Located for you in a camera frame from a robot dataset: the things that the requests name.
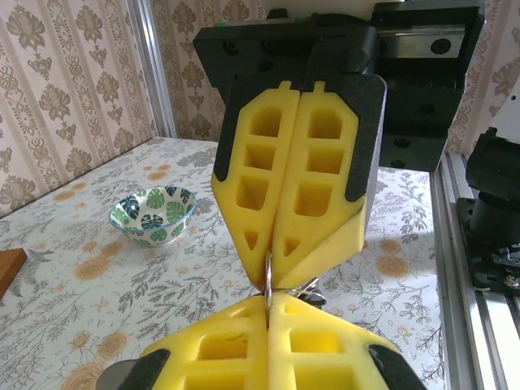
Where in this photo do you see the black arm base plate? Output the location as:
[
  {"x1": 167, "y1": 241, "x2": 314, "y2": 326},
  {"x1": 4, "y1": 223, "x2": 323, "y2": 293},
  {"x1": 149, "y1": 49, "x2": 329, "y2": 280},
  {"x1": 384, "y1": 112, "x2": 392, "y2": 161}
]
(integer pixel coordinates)
[{"x1": 457, "y1": 197, "x2": 520, "y2": 292}]

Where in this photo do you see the aluminium mounting rail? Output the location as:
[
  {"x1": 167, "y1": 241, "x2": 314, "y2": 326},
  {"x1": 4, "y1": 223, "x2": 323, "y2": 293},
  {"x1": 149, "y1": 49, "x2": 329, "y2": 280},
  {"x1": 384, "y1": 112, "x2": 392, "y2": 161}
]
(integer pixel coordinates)
[{"x1": 430, "y1": 152, "x2": 520, "y2": 390}]

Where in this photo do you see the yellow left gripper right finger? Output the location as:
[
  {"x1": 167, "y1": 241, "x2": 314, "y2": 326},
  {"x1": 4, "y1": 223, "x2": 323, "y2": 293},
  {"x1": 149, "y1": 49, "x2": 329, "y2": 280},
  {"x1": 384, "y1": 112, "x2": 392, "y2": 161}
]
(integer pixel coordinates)
[{"x1": 267, "y1": 292, "x2": 427, "y2": 390}]

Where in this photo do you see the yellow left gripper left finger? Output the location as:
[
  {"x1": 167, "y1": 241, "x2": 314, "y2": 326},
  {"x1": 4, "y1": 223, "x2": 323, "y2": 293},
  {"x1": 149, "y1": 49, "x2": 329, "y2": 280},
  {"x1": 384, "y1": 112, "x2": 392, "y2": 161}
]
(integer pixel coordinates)
[{"x1": 133, "y1": 294, "x2": 269, "y2": 390}]

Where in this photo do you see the gold hook stand wooden base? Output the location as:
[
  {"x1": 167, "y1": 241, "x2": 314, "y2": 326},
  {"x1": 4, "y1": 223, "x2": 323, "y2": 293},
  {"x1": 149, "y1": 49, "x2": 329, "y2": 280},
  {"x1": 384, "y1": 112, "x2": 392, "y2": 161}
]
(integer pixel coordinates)
[{"x1": 0, "y1": 248, "x2": 28, "y2": 301}]

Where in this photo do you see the silver split key ring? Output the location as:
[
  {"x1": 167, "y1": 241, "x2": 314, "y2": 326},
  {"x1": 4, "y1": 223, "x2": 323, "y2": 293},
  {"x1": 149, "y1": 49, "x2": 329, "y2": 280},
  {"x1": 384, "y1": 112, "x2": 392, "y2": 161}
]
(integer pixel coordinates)
[
  {"x1": 284, "y1": 278, "x2": 320, "y2": 300},
  {"x1": 262, "y1": 251, "x2": 275, "y2": 314}
]

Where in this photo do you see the leaf pattern ceramic bowl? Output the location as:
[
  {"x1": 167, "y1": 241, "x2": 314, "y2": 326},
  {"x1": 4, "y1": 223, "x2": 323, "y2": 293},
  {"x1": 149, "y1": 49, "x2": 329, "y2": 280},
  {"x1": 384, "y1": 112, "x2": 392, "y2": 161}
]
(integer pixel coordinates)
[{"x1": 108, "y1": 185, "x2": 198, "y2": 248}]

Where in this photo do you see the aluminium frame post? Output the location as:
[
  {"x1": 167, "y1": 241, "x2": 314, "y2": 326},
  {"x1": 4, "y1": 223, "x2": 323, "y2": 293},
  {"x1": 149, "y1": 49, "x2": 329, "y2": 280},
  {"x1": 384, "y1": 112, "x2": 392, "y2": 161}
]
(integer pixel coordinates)
[{"x1": 132, "y1": 0, "x2": 178, "y2": 139}]

